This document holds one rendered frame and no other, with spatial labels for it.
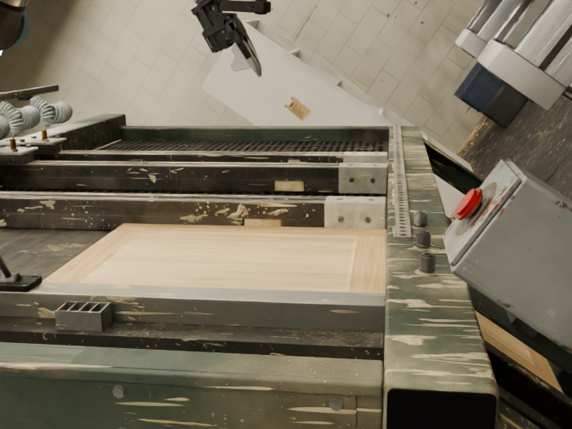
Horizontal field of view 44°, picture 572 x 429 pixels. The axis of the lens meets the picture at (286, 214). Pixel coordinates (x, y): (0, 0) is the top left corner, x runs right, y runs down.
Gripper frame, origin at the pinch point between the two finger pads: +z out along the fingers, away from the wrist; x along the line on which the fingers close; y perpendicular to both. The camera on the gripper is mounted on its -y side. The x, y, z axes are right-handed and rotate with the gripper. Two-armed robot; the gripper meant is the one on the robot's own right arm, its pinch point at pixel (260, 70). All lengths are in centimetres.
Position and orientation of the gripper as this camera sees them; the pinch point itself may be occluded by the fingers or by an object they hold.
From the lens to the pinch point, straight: 170.9
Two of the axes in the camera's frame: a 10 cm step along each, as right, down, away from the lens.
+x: -1.7, 2.8, -9.5
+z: 4.8, 8.6, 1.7
